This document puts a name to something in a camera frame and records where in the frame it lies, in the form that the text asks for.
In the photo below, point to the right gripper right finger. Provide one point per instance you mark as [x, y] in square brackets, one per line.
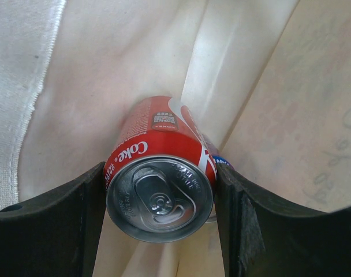
[263, 234]

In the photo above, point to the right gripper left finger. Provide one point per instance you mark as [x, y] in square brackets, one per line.
[56, 233]

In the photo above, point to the purple soda can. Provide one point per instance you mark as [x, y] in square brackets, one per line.
[217, 159]

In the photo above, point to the red cola can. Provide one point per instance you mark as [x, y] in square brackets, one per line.
[160, 178]

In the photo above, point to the beige canvas bag orange handles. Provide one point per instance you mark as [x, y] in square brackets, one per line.
[269, 82]

